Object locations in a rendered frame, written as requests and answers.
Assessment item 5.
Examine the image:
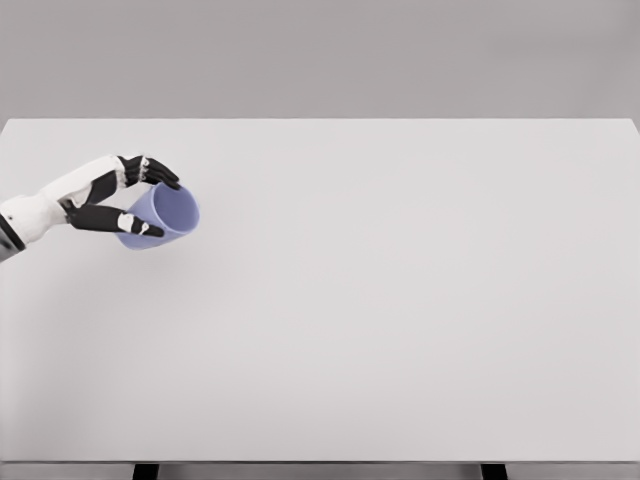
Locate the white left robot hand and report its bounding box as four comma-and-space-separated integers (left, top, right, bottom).
41, 154, 181, 238

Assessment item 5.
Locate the lavender blue cup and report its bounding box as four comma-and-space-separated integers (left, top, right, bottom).
115, 181, 202, 252

